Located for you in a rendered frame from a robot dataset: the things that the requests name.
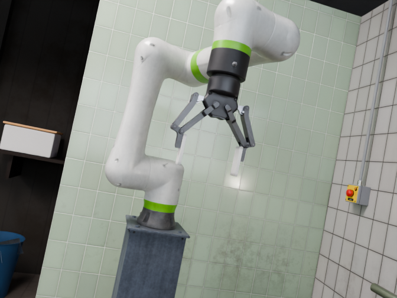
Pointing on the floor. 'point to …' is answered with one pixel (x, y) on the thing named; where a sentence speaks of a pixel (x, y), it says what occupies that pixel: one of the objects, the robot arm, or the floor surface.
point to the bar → (382, 291)
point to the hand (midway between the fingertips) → (207, 165)
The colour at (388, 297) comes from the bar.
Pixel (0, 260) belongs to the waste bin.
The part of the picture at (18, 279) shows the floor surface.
